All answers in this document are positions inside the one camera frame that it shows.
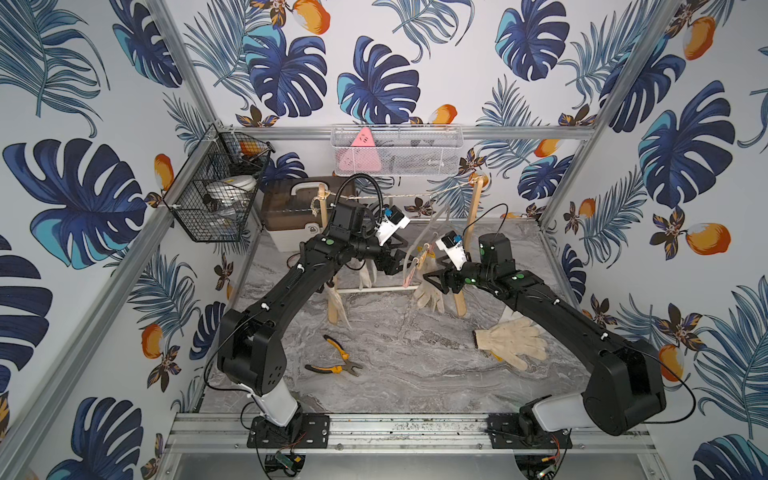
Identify beige glove yellow cuff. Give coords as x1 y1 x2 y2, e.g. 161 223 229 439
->
413 280 445 313

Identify white glove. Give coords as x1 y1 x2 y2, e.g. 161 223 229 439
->
358 260 378 289

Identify wooden drying rack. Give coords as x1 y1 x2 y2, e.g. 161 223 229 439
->
311 172 487 325

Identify beige glove red cuff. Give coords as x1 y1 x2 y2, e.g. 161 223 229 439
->
327 287 351 329

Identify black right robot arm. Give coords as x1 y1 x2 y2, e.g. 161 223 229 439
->
424 232 666 436

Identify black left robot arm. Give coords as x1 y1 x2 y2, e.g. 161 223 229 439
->
215 200 410 448

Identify brown lidded storage box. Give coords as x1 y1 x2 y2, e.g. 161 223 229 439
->
261 176 344 253

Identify pink triangular card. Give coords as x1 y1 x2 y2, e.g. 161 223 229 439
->
337 127 382 174

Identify white object in basket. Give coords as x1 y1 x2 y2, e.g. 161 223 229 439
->
205 175 257 206

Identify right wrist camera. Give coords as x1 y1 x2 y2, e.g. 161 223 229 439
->
435 230 468 270

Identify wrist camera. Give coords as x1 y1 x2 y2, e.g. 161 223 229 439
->
376 205 410 246
435 230 468 270

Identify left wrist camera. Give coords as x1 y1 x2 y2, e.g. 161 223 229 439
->
376 205 410 246

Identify yellow handled pliers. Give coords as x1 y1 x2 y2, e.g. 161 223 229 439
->
303 333 364 378

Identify clear mesh wall tray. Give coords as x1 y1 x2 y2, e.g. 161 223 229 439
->
330 125 464 177

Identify black wire basket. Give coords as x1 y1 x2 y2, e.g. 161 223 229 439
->
161 125 275 243

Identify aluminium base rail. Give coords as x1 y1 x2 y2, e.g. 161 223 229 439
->
166 414 655 454

